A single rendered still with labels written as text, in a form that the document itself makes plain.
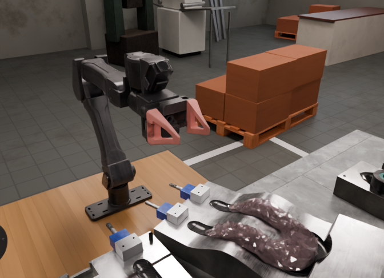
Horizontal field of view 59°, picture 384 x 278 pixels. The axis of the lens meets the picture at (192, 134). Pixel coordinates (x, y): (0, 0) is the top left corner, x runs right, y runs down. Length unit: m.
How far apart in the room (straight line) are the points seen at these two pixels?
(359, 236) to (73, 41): 6.48
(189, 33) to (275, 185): 4.94
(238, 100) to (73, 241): 2.24
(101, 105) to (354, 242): 0.72
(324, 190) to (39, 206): 0.90
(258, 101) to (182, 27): 3.21
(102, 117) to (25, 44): 5.83
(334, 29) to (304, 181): 4.71
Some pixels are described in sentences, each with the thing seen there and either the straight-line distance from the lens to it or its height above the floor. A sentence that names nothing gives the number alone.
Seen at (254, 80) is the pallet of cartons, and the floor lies 0.61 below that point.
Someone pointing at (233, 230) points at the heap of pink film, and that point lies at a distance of 0.82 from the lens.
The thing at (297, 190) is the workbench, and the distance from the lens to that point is 1.17.
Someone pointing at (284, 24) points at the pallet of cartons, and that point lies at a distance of 7.86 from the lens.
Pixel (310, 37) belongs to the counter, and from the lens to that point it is 6.03.
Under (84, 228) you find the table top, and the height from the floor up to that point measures 0.80.
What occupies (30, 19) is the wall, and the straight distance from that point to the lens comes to 6.73.
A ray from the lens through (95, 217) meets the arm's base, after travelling 1.05.
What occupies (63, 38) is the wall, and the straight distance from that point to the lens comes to 6.90.
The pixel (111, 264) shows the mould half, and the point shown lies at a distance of 0.79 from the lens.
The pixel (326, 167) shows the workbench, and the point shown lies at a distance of 1.33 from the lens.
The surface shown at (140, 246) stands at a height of 0.91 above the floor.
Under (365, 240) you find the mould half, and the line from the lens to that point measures 0.88.
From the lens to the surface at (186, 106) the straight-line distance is 0.65.
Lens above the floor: 1.46
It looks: 27 degrees down
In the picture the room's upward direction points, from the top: straight up
